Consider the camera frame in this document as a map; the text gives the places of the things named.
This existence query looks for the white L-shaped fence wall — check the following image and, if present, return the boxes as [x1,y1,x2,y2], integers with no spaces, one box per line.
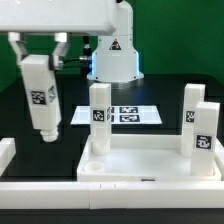
[0,138,224,209]

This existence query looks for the white desk tabletop tray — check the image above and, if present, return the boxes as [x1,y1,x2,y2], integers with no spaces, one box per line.
[77,134,222,182]

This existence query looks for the white marker base plate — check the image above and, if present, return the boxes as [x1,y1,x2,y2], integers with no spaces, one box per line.
[71,105,162,125]

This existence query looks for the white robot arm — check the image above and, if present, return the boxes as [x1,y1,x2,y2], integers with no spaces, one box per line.
[0,0,143,85]

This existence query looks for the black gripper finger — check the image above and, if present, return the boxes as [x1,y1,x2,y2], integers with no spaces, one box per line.
[49,32,71,70]
[8,32,28,64]

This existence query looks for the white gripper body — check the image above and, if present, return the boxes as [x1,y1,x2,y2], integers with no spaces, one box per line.
[0,0,117,35]

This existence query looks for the black cables at base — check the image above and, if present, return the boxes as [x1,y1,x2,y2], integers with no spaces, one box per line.
[63,34,94,69]

